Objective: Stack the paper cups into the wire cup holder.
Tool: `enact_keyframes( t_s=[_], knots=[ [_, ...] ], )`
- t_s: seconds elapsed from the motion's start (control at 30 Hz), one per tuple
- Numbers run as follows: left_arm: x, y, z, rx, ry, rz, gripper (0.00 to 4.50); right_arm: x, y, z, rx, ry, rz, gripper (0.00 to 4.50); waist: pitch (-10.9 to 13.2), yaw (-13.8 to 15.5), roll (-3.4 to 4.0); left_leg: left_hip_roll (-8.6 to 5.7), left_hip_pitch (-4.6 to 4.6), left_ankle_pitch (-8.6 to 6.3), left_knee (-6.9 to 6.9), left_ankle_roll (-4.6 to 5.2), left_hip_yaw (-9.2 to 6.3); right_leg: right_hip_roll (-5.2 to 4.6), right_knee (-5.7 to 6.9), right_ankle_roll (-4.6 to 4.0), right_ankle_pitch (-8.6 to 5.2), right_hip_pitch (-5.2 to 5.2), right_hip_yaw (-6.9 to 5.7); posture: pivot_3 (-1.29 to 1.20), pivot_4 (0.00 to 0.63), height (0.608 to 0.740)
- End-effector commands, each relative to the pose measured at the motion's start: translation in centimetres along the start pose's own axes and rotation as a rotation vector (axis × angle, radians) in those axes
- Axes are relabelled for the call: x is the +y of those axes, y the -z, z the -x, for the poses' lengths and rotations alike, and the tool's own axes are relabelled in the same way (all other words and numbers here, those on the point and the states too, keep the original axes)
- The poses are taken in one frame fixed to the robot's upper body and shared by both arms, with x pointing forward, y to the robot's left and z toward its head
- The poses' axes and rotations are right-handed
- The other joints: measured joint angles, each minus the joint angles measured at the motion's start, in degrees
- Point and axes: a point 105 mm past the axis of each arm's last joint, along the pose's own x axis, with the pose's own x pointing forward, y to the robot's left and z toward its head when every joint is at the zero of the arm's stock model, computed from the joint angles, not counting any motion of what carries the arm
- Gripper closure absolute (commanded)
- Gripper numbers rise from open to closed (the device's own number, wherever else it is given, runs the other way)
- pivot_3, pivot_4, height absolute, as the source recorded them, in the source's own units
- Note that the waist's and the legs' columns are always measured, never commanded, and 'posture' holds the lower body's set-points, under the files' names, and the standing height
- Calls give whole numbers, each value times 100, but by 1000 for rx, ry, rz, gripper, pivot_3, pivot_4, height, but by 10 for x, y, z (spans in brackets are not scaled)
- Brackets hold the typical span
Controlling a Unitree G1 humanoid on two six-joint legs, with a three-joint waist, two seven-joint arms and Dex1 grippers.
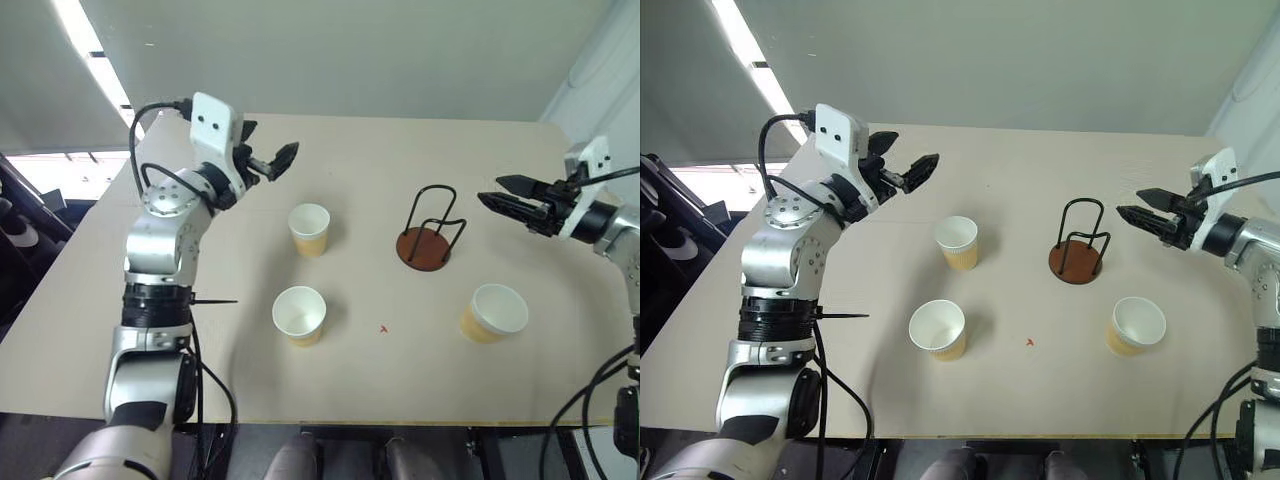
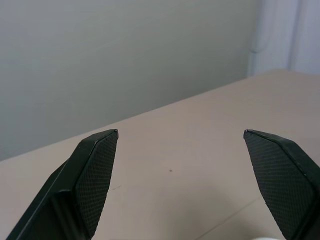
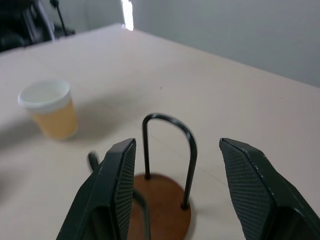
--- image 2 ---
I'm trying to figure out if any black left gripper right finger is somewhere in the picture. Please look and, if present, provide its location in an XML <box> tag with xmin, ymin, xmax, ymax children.
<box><xmin>243</xmin><ymin>129</ymin><xmax>320</xmax><ymax>240</ymax></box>

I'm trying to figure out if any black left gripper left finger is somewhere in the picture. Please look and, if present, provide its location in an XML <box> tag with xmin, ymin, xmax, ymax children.
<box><xmin>5</xmin><ymin>128</ymin><xmax>119</xmax><ymax>240</ymax></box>

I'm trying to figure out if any white curtain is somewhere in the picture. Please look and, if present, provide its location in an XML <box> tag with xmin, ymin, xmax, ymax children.
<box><xmin>247</xmin><ymin>0</ymin><xmax>320</xmax><ymax>78</ymax></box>

